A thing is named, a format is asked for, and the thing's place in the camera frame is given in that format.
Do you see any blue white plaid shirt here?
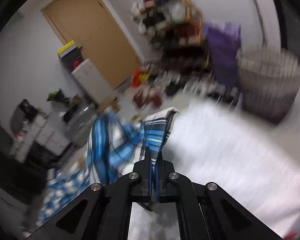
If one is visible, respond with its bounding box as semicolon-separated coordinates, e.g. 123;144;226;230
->
36;107;178;226

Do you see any yellow-lidded shoe box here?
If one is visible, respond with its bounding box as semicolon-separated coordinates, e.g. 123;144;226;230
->
57;40;75;55

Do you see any orange toy on floor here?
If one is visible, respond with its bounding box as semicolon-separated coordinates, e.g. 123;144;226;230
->
131;70;152;88

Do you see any silver aluminium suitcase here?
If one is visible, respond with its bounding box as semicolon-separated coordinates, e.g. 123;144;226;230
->
65;103;98;147

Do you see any white drawer desk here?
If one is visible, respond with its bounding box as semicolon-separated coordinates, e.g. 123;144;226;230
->
10;112;70;163

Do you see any striped laundry basket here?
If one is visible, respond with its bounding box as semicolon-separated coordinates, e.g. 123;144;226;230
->
236;46;300;125

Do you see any black red shoe box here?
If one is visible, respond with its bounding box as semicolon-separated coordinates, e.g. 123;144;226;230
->
59;47;84;73

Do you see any wooden door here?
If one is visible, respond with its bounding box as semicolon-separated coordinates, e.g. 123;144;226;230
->
42;0;141;88

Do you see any wrapped flower bouquet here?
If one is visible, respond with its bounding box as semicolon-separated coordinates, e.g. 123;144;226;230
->
46;89;70;105

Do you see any wooden shoe rack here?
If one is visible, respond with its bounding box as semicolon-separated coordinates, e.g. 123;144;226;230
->
129;0;212;67

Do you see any purple bag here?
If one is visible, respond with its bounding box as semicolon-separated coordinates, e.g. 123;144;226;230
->
203;22;241;88

